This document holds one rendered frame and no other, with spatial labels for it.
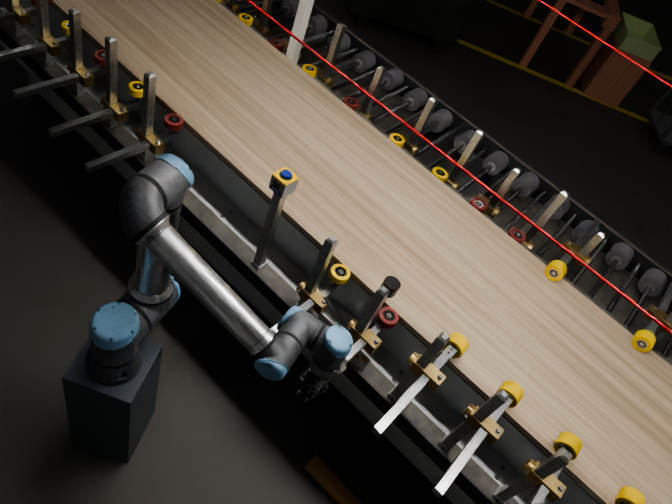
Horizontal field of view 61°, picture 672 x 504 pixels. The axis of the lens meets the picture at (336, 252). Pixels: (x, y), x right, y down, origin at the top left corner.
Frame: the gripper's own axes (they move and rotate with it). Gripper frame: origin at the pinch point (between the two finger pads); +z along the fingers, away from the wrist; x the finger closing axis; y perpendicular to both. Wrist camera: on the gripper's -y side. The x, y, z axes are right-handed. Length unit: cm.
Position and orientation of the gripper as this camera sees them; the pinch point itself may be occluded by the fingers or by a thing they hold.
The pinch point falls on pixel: (308, 392)
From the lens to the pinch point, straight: 199.2
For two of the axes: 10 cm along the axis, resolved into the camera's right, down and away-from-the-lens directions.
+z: -3.2, 6.3, 7.0
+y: -6.3, 4.1, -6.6
